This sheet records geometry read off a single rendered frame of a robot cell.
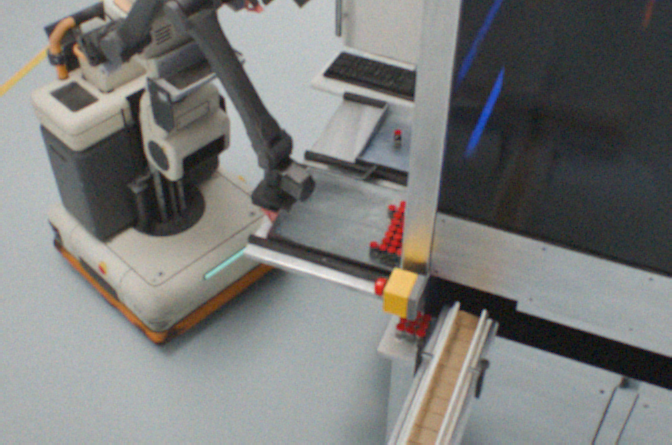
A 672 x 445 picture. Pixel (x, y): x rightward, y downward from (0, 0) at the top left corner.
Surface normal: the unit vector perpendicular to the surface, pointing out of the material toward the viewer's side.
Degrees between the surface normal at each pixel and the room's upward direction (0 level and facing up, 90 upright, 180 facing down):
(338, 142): 0
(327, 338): 0
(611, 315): 90
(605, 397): 90
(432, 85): 90
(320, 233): 0
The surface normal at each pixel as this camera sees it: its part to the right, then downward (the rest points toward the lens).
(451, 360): 0.00, -0.72
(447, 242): -0.37, 0.64
